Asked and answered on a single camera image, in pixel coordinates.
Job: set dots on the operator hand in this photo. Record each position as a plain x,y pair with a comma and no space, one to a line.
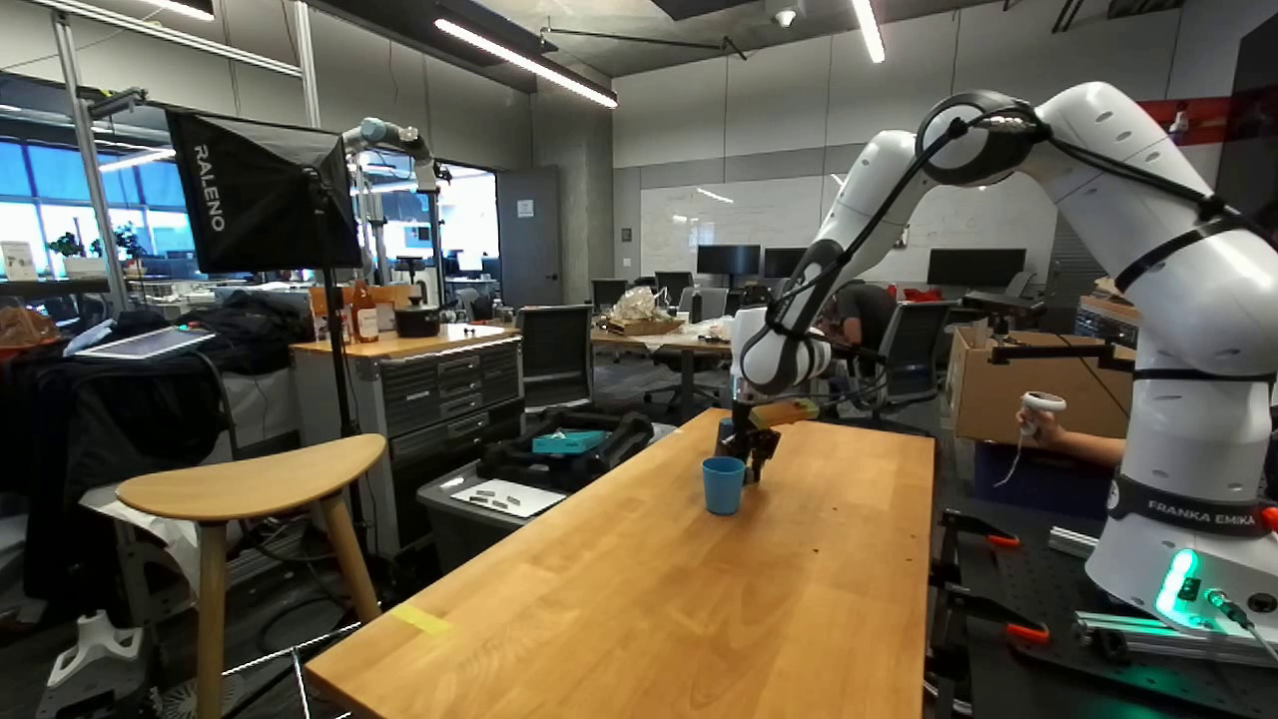
1037,428

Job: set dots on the grey plastic storage bin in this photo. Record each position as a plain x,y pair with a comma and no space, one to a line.
483,505

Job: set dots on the aluminium extrusion rail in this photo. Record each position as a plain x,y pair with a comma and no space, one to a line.
1170,637

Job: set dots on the light blue plastic cup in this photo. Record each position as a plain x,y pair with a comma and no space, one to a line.
723,486

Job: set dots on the operator forearm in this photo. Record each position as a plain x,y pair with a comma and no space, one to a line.
1091,444

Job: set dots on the black computer monitor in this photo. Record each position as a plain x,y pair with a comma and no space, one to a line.
730,262
975,269

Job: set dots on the long ceiling light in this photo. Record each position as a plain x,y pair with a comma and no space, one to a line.
526,61

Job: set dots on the black cloth covered table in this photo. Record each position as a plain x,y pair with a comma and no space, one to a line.
92,453

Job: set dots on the white wall whiteboard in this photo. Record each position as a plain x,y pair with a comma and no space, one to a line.
720,214

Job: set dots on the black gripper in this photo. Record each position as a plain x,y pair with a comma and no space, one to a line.
748,428

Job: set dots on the grey office chair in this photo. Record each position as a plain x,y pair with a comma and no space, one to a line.
920,350

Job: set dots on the small black box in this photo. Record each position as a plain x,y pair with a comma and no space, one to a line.
418,321

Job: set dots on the black photo softbox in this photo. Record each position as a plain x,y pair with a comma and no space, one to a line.
260,203

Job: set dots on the dark navy plastic cup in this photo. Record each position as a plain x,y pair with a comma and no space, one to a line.
720,438

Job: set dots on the black bag with teal pouch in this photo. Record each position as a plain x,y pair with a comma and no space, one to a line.
566,444

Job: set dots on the white crumpled bag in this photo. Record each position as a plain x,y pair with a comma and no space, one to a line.
639,313

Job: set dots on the cluttered wooden desk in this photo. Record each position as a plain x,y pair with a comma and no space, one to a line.
663,350

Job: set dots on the black backpack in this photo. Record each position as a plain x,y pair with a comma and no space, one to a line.
252,334

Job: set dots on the silver metal pole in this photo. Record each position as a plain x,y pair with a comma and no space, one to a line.
84,161

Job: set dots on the brown cardboard box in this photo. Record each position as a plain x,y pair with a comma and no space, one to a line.
1032,385

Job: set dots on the black softbox light stand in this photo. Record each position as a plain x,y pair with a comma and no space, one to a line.
338,344

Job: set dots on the grey door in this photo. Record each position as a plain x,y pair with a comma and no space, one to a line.
534,240

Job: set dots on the grey drawer cabinet wooden top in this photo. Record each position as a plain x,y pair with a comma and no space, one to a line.
425,401

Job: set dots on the seated person dark shirt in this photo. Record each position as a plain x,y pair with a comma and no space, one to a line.
859,313

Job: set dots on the yellow tape strip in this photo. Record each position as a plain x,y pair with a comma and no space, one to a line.
425,622

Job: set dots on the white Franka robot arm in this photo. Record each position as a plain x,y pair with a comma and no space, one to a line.
1198,334

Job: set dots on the white floor stand foot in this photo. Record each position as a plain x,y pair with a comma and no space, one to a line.
92,663

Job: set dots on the white handheld controller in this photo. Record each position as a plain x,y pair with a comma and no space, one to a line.
1043,401

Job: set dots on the wooden stool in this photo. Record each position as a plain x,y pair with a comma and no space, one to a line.
252,486

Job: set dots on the red overhead beam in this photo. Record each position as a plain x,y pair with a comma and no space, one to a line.
1198,119

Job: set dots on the orange bottle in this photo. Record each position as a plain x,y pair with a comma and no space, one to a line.
364,318

